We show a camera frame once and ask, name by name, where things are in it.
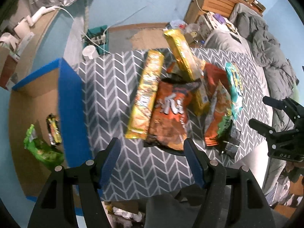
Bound wooden bedside cabinet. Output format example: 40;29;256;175
184;0;266;25

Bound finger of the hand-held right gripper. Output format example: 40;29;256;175
248;118;292;145
263;96;304;130

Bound wooden counter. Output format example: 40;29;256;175
0;7;60;89

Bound person's grey trousers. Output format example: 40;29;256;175
145;192;202;228

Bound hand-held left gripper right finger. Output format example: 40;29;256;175
184;138;277;228

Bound teal snack bag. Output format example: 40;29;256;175
224;62;244;120

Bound blue cardboard box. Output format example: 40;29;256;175
8;57;102;216

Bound gold snack packet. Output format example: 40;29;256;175
163;28;206;81

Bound white hair dryer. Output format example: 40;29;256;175
30;5;60;25

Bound grey chevron table cover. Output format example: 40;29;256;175
71;47;270;201

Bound clear plastic bag pile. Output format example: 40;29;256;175
170;19;187;30

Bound white flat carton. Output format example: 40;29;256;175
9;32;35;60

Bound crumpled white paper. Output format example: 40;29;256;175
106;201;143;221

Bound black yellow snack packet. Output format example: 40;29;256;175
46;114;63;146

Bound red snack bag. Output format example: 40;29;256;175
203;63;230;93

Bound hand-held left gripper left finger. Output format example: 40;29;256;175
27;138;121;228

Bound pale cloth panel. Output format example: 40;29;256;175
64;17;88;64

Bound cardboard floor sheet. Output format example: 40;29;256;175
132;27;171;50

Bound brown cardboard box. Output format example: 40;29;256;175
0;45;17;88

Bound short yellow snack packet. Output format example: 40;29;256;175
190;76;211;117

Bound white charger cable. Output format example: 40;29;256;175
193;0;212;16

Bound long yellow snack packet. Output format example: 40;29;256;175
125;49;165;140

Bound person's right hand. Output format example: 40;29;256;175
286;161;304;183

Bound orange black snack bag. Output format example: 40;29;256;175
144;77;200;150

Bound white power strip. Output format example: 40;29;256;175
91;34;106;44

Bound white power cable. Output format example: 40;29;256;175
57;6;112;54

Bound orange green snack bag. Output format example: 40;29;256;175
204;81;234;146

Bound teal plastic basket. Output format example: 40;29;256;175
82;25;108;54

